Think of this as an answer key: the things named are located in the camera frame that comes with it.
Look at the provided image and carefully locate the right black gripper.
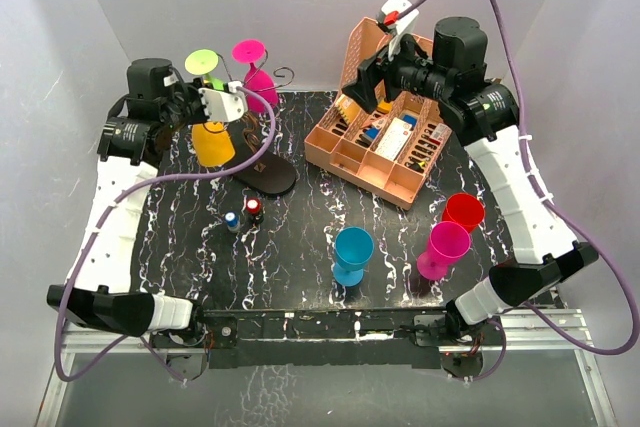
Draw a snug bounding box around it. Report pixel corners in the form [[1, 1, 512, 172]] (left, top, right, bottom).
[[342, 26, 453, 114]]

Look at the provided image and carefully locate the green wine glass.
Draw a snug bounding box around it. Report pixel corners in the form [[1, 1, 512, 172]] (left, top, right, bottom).
[[184, 49, 224, 91]]

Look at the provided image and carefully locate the orange wine glass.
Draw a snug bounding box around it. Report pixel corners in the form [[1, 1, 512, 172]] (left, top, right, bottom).
[[191, 122, 236, 168]]

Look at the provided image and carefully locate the magenta wine glass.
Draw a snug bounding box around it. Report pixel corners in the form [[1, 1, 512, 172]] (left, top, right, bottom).
[[416, 221, 471, 281], [231, 39, 279, 108]]

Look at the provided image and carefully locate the blue wine glass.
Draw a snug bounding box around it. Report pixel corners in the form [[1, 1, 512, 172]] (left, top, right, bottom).
[[332, 227, 374, 287]]

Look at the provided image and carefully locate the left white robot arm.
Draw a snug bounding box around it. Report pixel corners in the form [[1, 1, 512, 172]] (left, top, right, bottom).
[[46, 58, 207, 346]]

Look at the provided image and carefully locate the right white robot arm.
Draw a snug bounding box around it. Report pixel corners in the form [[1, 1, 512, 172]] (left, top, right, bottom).
[[342, 17, 599, 344]]

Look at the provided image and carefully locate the metal wine glass rack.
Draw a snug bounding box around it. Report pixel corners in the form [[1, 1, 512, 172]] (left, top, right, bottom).
[[225, 67, 297, 197]]

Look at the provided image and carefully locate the red wine glass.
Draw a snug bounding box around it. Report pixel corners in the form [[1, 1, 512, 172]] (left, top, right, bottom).
[[441, 193, 485, 234]]

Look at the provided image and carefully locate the yellow spiral notebook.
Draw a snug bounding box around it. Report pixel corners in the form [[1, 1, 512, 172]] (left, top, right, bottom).
[[335, 97, 360, 125]]

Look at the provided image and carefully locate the orange sponge block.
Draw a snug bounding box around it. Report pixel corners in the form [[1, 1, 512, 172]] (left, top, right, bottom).
[[377, 102, 392, 114]]

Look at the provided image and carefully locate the blue eraser block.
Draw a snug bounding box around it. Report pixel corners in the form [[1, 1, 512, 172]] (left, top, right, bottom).
[[360, 127, 379, 145]]

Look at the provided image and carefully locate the white card box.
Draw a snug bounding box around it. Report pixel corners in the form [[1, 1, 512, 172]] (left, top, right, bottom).
[[375, 118, 414, 161]]

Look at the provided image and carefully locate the pink desk file organizer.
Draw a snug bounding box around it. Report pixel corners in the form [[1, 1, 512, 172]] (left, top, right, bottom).
[[303, 16, 454, 212]]

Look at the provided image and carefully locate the red capped small bottle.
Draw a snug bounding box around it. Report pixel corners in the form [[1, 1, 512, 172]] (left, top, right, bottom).
[[245, 197, 264, 225]]

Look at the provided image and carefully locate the blue capped small bottle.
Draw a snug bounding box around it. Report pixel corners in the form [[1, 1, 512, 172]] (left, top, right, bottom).
[[224, 211, 241, 232]]

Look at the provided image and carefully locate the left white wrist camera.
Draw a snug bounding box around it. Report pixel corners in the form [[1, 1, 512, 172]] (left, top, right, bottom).
[[198, 81, 248, 123]]

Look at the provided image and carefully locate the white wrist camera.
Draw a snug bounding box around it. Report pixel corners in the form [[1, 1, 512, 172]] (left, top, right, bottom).
[[376, 0, 419, 60], [198, 81, 248, 123]]

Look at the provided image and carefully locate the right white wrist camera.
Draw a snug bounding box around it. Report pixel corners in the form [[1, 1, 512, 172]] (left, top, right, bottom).
[[376, 0, 419, 60]]

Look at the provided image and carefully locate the aluminium frame rail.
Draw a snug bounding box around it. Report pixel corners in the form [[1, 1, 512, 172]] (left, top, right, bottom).
[[61, 307, 616, 426]]

